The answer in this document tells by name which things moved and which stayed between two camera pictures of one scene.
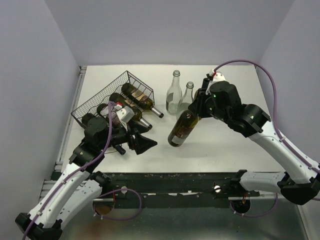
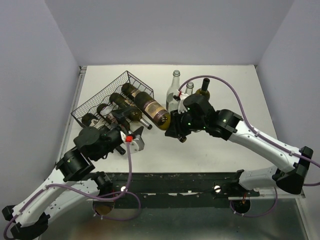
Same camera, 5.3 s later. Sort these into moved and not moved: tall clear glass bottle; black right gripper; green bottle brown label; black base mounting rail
Moved: black right gripper
Not moved: green bottle brown label; tall clear glass bottle; black base mounting rail
